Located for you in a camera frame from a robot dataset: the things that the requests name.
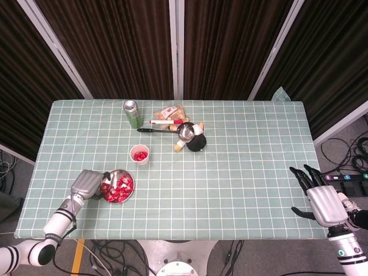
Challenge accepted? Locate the black floor cable bundle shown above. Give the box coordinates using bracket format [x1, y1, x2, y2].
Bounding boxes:
[320, 113, 368, 175]
[0, 149, 21, 199]
[83, 240, 156, 276]

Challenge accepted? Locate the green drink can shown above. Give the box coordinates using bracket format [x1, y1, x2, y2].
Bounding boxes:
[123, 99, 144, 129]

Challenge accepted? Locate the steel ladle black handle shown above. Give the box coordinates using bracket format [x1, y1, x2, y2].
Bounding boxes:
[137, 122, 196, 142]

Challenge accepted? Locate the white floor cable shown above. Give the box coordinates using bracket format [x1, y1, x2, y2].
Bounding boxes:
[75, 240, 108, 276]

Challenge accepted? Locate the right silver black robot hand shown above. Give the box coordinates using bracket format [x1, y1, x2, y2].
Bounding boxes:
[289, 164, 349, 228]

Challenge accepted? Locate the white sneaker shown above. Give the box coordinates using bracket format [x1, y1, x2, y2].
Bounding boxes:
[338, 191, 361, 231]

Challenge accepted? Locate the red candy pile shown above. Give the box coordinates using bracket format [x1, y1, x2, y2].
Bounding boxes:
[100, 174, 135, 203]

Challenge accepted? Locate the green checked tablecloth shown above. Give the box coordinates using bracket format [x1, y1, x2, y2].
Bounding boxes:
[14, 86, 338, 241]

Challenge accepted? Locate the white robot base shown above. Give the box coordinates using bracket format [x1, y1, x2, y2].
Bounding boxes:
[137, 240, 219, 276]

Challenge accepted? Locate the clear snack bag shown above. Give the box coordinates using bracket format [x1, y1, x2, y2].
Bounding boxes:
[152, 105, 190, 129]

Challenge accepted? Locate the black white penguin plush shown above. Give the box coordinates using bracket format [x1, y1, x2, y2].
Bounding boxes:
[174, 121, 208, 153]

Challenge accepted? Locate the black cable with inline switch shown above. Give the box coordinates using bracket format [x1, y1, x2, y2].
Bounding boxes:
[223, 240, 245, 276]

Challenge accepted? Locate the black numbered pedal strip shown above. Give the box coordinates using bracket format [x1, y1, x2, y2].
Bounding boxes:
[324, 173, 368, 182]

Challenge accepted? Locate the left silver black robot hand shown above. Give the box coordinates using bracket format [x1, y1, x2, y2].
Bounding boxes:
[70, 168, 113, 201]

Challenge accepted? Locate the dark brown partition screen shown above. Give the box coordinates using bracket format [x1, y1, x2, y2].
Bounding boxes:
[0, 0, 93, 165]
[248, 0, 368, 144]
[17, 0, 177, 100]
[175, 0, 304, 101]

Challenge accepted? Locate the white paper cup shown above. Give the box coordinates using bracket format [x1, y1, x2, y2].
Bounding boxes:
[129, 144, 150, 167]

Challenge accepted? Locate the round steel plate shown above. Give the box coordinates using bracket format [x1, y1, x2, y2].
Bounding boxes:
[99, 168, 135, 205]

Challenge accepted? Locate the black trouser leg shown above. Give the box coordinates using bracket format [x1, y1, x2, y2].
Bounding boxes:
[352, 209, 368, 231]

